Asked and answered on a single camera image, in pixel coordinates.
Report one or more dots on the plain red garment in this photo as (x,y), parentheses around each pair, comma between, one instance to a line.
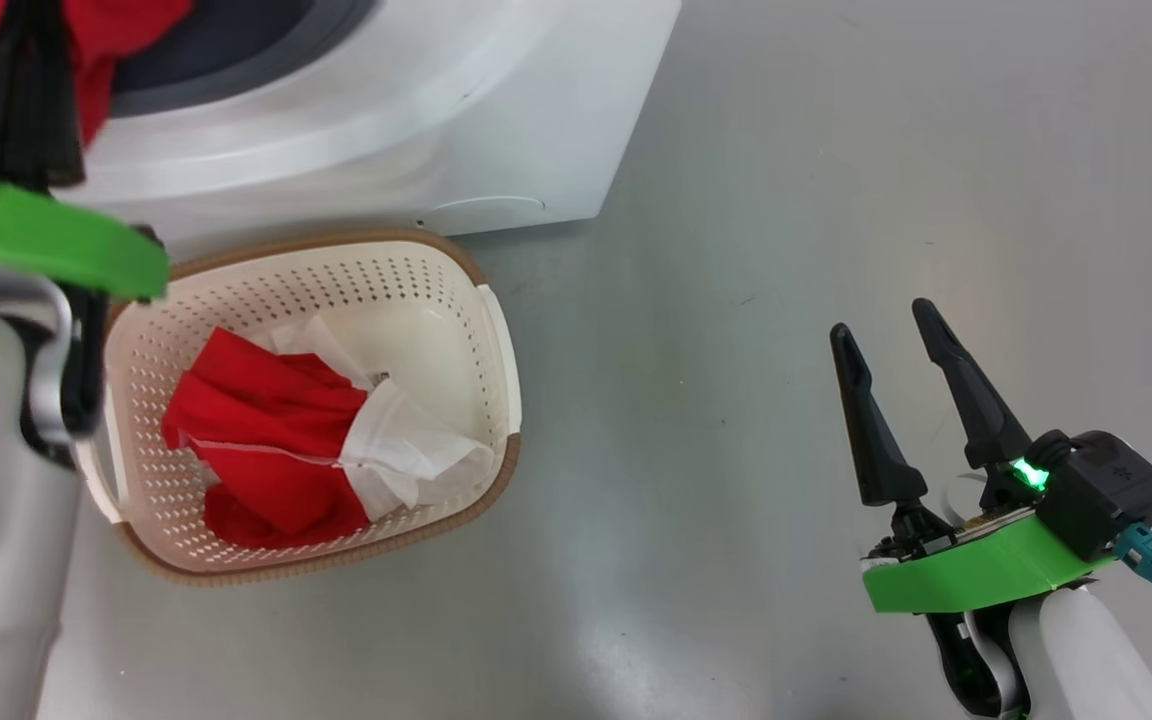
(126,35)

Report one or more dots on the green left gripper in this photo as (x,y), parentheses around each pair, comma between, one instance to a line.
(46,235)

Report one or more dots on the grey drum opening gasket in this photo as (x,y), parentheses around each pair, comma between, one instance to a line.
(266,50)

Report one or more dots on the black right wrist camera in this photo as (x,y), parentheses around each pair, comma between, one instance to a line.
(1106,495)

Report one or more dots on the cream perforated laundry basket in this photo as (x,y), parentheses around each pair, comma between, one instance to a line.
(436,290)

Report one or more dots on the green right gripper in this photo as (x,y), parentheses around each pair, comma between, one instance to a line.
(976,575)

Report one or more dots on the red and white garment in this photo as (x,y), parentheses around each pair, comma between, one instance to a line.
(256,420)

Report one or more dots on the paper basket label sticker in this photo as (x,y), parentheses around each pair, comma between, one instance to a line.
(379,379)

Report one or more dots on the white front-load washing machine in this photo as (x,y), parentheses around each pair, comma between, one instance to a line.
(536,100)

